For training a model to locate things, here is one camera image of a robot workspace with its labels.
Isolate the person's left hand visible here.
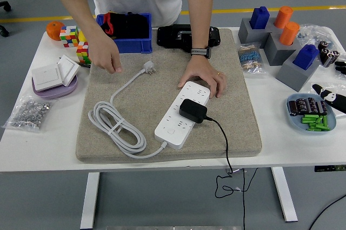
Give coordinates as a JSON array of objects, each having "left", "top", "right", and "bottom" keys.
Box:
[{"left": 177, "top": 56, "right": 227, "bottom": 98}]

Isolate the colourful puzzle cube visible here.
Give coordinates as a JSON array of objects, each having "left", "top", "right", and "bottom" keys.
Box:
[
  {"left": 76, "top": 41, "right": 91, "bottom": 65},
  {"left": 59, "top": 25, "right": 79, "bottom": 49}
]

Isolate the black table control panel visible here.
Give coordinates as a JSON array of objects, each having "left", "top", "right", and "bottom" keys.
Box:
[{"left": 314, "top": 165, "right": 346, "bottom": 173}]

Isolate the bag of striped resistors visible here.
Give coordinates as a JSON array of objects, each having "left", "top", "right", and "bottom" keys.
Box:
[{"left": 236, "top": 42, "right": 267, "bottom": 75}]

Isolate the white wall switch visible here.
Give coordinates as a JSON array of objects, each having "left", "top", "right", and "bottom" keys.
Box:
[
  {"left": 56, "top": 55, "right": 80, "bottom": 87},
  {"left": 31, "top": 66, "right": 65, "bottom": 93}
]

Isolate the orange fruit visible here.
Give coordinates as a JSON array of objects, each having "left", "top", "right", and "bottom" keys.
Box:
[{"left": 45, "top": 21, "right": 65, "bottom": 42}]

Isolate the grey-brown mat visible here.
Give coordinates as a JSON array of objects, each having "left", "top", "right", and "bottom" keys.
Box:
[{"left": 75, "top": 28, "right": 262, "bottom": 163}]

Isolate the clear bag of blue parts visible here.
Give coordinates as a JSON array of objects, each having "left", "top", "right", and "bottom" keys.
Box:
[{"left": 296, "top": 23, "right": 335, "bottom": 49}]

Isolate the bag of metal nuts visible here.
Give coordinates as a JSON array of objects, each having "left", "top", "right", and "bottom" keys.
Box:
[{"left": 2, "top": 93, "right": 56, "bottom": 134}]

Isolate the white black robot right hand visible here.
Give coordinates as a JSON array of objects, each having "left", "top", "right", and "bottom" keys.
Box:
[{"left": 312, "top": 61, "right": 346, "bottom": 114}]

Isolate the white power strip with cord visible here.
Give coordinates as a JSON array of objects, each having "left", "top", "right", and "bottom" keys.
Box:
[{"left": 88, "top": 61, "right": 211, "bottom": 160}]

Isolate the blue plastic bin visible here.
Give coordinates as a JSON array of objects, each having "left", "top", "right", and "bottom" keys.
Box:
[{"left": 96, "top": 12, "right": 153, "bottom": 54}]

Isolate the black electronic device housing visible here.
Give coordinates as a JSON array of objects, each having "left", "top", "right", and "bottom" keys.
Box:
[{"left": 156, "top": 24, "right": 221, "bottom": 54}]

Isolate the black and red fabric bundle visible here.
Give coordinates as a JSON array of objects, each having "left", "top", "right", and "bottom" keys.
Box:
[{"left": 99, "top": 11, "right": 150, "bottom": 40}]

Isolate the white table leg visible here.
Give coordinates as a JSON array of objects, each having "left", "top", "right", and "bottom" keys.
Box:
[
  {"left": 80, "top": 172, "right": 101, "bottom": 229},
  {"left": 271, "top": 167, "right": 298, "bottom": 222}
]

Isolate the grey holder block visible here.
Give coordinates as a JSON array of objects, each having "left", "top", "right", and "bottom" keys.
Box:
[
  {"left": 263, "top": 31, "right": 301, "bottom": 66},
  {"left": 237, "top": 18, "right": 282, "bottom": 44},
  {"left": 275, "top": 50, "right": 321, "bottom": 92}
]

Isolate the orange cylinder peg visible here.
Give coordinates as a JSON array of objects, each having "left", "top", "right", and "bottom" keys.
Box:
[
  {"left": 274, "top": 6, "right": 294, "bottom": 29},
  {"left": 278, "top": 21, "right": 300, "bottom": 46}
]

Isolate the black wristband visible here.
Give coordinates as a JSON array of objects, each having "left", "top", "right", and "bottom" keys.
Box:
[{"left": 190, "top": 46, "right": 211, "bottom": 59}]

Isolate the dark brown capacitor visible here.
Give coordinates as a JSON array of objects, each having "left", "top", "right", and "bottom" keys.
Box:
[
  {"left": 307, "top": 97, "right": 318, "bottom": 114},
  {"left": 316, "top": 100, "right": 328, "bottom": 116},
  {"left": 296, "top": 97, "right": 309, "bottom": 114},
  {"left": 288, "top": 100, "right": 298, "bottom": 117}
]

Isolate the light blue plate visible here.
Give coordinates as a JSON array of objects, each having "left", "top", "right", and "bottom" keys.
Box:
[{"left": 285, "top": 93, "right": 337, "bottom": 135}]

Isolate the black office chair base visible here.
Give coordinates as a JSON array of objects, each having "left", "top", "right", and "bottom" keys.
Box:
[{"left": 0, "top": 1, "right": 12, "bottom": 38}]

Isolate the thin black hanging cable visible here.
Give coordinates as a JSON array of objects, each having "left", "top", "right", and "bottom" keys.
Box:
[{"left": 241, "top": 169, "right": 247, "bottom": 230}]

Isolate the black plug adapter with cord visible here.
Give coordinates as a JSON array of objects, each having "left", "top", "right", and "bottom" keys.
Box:
[{"left": 178, "top": 98, "right": 259, "bottom": 199}]

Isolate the purple oval tray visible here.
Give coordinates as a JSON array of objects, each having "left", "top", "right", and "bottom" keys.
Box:
[{"left": 31, "top": 74, "right": 78, "bottom": 100}]

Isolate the blue square peg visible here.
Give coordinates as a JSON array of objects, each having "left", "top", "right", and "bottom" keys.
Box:
[
  {"left": 249, "top": 6, "right": 270, "bottom": 30},
  {"left": 292, "top": 44, "right": 320, "bottom": 71}
]

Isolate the person's right hand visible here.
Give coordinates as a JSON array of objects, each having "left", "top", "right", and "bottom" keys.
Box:
[{"left": 88, "top": 28, "right": 123, "bottom": 74}]

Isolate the black floor cable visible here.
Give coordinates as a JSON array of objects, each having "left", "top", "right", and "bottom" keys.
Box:
[{"left": 309, "top": 194, "right": 346, "bottom": 230}]

